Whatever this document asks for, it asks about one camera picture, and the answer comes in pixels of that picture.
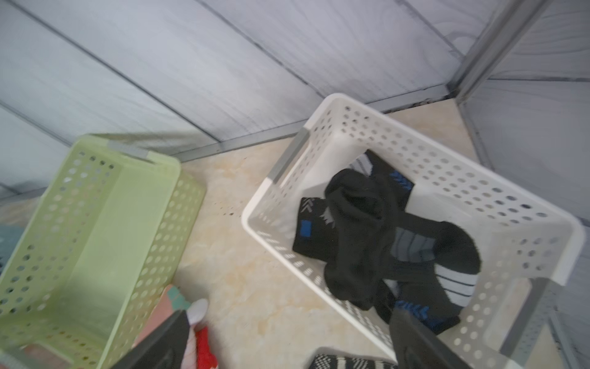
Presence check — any black white striped sock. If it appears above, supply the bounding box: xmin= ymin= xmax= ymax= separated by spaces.
xmin=308 ymin=354 xmax=398 ymax=369

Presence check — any red sock centre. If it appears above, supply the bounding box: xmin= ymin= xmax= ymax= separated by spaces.
xmin=195 ymin=327 xmax=219 ymax=369

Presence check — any right metal frame post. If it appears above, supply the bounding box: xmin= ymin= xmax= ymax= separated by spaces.
xmin=446 ymin=0 xmax=551 ymax=104

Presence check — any pink sock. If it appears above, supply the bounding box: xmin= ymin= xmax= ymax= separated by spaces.
xmin=133 ymin=284 xmax=210 ymax=369

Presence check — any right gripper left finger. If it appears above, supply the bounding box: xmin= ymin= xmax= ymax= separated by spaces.
xmin=112 ymin=310 xmax=190 ymax=369

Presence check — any black sock with label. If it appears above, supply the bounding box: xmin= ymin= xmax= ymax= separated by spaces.
xmin=293 ymin=150 xmax=414 ymax=262

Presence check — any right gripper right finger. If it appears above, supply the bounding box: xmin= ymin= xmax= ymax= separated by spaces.
xmin=390 ymin=310 xmax=470 ymax=369

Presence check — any green plastic basket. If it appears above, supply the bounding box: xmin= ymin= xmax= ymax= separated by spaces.
xmin=1 ymin=135 xmax=206 ymax=368

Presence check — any white plastic basket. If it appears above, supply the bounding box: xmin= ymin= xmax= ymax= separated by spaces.
xmin=242 ymin=94 xmax=585 ymax=368

